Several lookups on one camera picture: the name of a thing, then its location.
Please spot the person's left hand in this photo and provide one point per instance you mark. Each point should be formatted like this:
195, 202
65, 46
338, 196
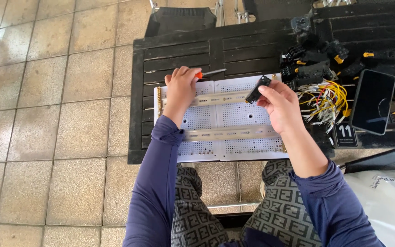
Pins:
180, 92

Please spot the person's right hand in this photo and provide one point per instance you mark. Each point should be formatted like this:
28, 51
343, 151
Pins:
283, 109

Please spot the person's left fingers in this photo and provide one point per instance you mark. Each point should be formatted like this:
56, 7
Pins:
183, 72

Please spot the black relay socket module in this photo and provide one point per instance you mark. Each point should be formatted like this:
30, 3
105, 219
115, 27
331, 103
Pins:
256, 91

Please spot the brass terminal strip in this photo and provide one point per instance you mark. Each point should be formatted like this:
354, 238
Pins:
159, 101

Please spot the white perforated mounting board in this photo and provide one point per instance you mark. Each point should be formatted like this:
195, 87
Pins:
238, 116

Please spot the pile of black relay sockets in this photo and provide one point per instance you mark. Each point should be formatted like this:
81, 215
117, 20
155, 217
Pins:
312, 67

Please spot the person's left leg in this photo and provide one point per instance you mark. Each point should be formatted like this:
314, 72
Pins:
194, 212

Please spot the person's leg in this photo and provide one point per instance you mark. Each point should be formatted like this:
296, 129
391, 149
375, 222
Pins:
194, 212
279, 209

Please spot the chrome crossbar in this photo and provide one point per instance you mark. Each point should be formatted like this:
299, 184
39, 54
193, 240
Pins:
233, 205

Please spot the person's right leg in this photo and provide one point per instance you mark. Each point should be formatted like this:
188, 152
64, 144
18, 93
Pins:
279, 209

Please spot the black table number sign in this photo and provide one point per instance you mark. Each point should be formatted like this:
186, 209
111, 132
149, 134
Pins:
345, 134

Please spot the black smartphone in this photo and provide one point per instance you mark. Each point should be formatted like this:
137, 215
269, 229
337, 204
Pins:
372, 101

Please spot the black chair seat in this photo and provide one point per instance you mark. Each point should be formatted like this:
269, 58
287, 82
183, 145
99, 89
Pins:
379, 161

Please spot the white plastic bag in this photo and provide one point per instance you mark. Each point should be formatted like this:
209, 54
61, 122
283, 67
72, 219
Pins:
382, 209

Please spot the metal mounting rail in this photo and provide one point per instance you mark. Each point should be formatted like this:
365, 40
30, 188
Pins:
228, 133
218, 98

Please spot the black chair with chrome frame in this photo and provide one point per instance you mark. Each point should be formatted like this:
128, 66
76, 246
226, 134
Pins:
180, 20

